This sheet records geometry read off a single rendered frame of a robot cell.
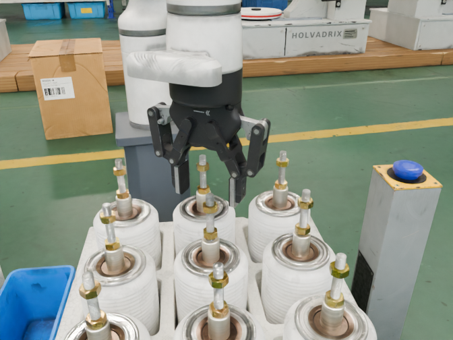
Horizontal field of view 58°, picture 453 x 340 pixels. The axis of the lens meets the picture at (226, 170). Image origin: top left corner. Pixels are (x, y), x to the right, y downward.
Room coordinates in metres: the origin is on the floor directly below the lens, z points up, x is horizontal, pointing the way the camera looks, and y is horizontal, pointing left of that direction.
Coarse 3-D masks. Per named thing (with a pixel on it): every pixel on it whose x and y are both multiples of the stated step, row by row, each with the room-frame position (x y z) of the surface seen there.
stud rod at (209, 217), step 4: (208, 196) 0.41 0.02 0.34; (212, 196) 0.41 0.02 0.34; (208, 200) 0.41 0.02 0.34; (212, 200) 0.41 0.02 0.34; (208, 204) 0.41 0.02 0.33; (212, 204) 0.41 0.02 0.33; (208, 216) 0.41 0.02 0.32; (212, 216) 0.41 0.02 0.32; (208, 220) 0.41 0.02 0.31; (212, 220) 0.41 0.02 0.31; (208, 224) 0.41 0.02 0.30; (212, 224) 0.41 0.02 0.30; (208, 228) 0.41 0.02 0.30; (212, 228) 0.41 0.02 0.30; (208, 232) 0.41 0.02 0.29; (208, 240) 0.41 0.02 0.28; (212, 240) 0.41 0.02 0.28
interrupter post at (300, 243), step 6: (294, 234) 0.43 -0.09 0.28; (294, 240) 0.42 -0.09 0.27; (300, 240) 0.42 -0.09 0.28; (306, 240) 0.42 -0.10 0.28; (294, 246) 0.42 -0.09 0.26; (300, 246) 0.42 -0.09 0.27; (306, 246) 0.42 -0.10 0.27; (294, 252) 0.42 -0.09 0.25; (300, 252) 0.42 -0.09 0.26; (306, 252) 0.42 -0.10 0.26
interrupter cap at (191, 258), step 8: (200, 240) 0.45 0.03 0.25; (224, 240) 0.45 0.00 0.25; (192, 248) 0.43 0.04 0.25; (200, 248) 0.43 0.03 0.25; (224, 248) 0.43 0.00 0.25; (232, 248) 0.43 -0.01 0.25; (184, 256) 0.41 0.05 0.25; (192, 256) 0.42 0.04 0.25; (200, 256) 0.42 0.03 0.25; (224, 256) 0.42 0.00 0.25; (232, 256) 0.41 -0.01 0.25; (240, 256) 0.41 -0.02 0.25; (184, 264) 0.40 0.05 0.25; (192, 264) 0.40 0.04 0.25; (200, 264) 0.40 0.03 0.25; (208, 264) 0.40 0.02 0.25; (224, 264) 0.40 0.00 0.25; (232, 264) 0.40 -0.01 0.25; (192, 272) 0.39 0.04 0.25; (200, 272) 0.39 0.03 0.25; (208, 272) 0.39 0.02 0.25
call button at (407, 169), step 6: (396, 162) 0.53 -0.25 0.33; (402, 162) 0.53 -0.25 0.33; (408, 162) 0.53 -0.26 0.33; (414, 162) 0.53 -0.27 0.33; (396, 168) 0.52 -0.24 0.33; (402, 168) 0.51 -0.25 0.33; (408, 168) 0.51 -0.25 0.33; (414, 168) 0.51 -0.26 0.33; (420, 168) 0.51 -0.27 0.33; (396, 174) 0.52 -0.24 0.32; (402, 174) 0.51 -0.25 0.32; (408, 174) 0.50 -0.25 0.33; (414, 174) 0.50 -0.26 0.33; (420, 174) 0.51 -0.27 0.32
